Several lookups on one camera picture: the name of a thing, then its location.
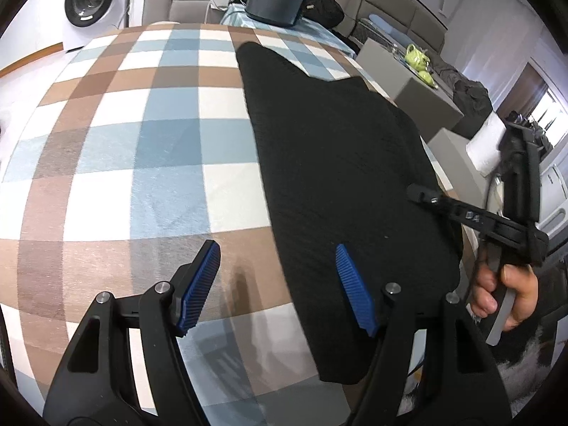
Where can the dark clothes pile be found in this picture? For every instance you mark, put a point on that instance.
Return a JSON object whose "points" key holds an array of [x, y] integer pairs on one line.
{"points": [[472, 95]]}

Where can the white fluffy cloth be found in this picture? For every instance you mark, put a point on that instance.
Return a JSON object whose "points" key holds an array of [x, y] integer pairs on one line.
{"points": [[528, 359]]}

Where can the dark round pot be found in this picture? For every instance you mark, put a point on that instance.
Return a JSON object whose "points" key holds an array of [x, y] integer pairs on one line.
{"points": [[273, 4]]}

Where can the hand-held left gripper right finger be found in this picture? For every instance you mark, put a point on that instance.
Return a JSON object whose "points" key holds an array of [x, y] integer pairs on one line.
{"points": [[355, 293]]}

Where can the white washing machine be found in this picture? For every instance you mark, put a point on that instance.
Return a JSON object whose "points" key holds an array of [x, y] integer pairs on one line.
{"points": [[111, 9]]}

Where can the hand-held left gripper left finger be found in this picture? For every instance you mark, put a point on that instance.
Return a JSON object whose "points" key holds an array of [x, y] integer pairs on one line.
{"points": [[197, 288]]}

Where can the grey box table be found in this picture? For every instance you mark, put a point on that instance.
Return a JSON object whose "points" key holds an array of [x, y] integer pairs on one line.
{"points": [[412, 102]]}

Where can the grey sofa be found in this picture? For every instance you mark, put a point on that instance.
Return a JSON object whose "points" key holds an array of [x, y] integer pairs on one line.
{"points": [[195, 9]]}

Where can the brown wooden door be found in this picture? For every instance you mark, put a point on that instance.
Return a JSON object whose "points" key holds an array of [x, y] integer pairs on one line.
{"points": [[523, 88]]}

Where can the small green teapot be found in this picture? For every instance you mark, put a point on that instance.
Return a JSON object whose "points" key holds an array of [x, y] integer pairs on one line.
{"points": [[426, 78]]}

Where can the large green teapot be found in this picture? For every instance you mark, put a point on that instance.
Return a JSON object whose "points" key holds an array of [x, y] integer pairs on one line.
{"points": [[416, 57]]}

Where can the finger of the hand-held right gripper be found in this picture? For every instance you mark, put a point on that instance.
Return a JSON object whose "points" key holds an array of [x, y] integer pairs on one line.
{"points": [[448, 206]]}

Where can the black knit vest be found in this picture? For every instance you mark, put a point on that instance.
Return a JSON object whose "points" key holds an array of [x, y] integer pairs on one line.
{"points": [[346, 177]]}

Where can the low grey box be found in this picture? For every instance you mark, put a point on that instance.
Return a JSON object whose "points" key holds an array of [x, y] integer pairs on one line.
{"points": [[457, 164]]}

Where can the checked blanket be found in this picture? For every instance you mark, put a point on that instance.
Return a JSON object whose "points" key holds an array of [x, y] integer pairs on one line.
{"points": [[133, 151]]}

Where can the person's right hand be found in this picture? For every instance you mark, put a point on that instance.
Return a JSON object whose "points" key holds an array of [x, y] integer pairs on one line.
{"points": [[523, 293]]}

